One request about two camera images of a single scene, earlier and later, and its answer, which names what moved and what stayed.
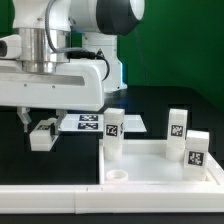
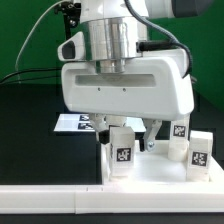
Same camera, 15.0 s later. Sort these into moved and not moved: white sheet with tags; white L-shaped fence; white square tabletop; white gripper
Moved: white gripper
Not moved: white square tabletop; white sheet with tags; white L-shaped fence
